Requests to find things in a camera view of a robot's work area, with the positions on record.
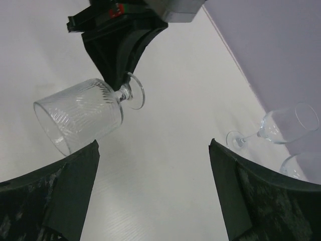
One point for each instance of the tall stemmed wine glass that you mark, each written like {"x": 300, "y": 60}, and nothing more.
{"x": 303, "y": 166}

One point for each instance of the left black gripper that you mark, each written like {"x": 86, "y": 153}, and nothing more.
{"x": 113, "y": 44}

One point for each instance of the textured glass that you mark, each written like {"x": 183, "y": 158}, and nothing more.
{"x": 76, "y": 116}

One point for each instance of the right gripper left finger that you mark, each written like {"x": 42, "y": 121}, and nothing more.
{"x": 50, "y": 203}

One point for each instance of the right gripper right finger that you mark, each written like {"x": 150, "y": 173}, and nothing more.
{"x": 260, "y": 204}

